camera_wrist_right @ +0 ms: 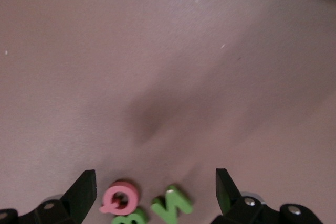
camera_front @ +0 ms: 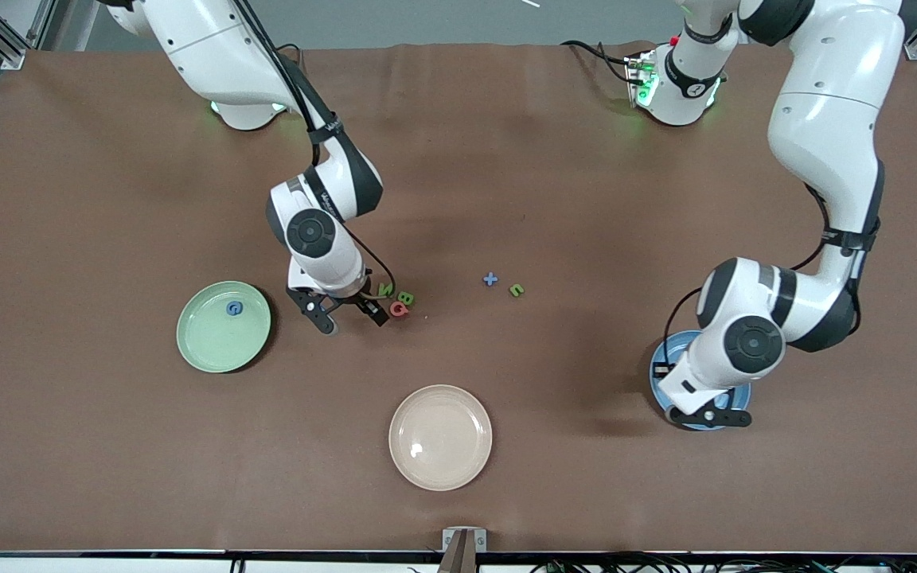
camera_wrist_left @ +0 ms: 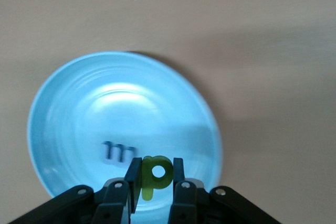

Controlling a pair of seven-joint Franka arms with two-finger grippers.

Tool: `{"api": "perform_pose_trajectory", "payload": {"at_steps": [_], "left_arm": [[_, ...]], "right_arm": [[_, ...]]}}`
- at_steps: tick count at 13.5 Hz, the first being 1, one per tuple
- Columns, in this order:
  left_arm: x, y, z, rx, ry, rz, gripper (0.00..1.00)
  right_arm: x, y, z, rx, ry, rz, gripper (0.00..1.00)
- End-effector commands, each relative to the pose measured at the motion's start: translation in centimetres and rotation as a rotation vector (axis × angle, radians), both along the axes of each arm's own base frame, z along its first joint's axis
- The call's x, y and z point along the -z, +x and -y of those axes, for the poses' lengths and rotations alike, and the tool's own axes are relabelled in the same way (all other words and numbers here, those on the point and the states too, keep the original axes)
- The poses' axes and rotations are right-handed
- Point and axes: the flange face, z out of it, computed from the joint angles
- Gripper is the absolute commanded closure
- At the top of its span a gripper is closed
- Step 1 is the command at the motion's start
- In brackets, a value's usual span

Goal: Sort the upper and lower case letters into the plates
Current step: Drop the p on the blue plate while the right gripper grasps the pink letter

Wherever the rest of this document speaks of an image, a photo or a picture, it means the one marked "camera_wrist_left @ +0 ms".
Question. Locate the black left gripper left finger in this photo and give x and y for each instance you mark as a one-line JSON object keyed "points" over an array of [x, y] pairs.
{"points": [[110, 203]]}

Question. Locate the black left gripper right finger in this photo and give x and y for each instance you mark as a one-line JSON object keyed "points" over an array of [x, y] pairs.
{"points": [[199, 205]]}

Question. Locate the brown table cover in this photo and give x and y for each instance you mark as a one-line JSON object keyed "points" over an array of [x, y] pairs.
{"points": [[168, 11]]}

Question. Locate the blue letter m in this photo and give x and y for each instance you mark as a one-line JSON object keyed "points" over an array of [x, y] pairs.
{"points": [[119, 153]]}

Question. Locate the green letter p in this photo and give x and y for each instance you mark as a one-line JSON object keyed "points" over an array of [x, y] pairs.
{"points": [[147, 182]]}

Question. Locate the blue plate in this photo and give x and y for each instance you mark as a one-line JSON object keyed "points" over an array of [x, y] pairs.
{"points": [[118, 103]]}

